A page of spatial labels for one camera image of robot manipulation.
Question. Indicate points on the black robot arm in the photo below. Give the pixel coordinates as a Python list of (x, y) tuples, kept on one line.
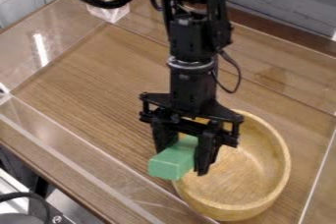
[(198, 32)]

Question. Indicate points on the clear acrylic corner bracket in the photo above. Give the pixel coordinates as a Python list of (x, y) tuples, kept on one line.
[(109, 15)]

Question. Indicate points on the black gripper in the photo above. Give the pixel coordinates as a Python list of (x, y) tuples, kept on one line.
[(188, 110)]

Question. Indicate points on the clear acrylic tray wall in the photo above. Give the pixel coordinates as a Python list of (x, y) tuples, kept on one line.
[(118, 195)]

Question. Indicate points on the brown wooden bowl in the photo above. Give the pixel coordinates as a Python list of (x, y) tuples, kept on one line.
[(246, 178)]

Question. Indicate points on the green block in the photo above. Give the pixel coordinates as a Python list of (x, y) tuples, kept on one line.
[(174, 161)]

